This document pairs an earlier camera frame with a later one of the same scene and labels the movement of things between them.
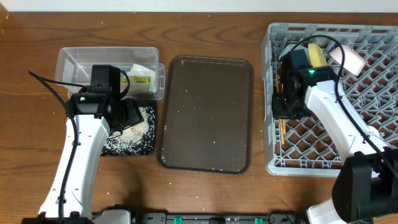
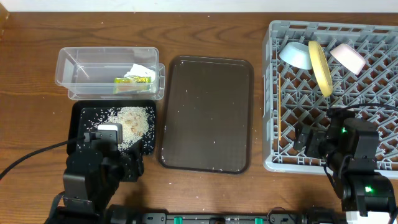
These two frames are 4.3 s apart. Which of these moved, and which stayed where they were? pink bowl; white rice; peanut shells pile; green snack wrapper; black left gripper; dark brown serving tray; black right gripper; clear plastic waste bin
Moved: black left gripper; black right gripper; green snack wrapper
Stayed: peanut shells pile; clear plastic waste bin; dark brown serving tray; pink bowl; white rice
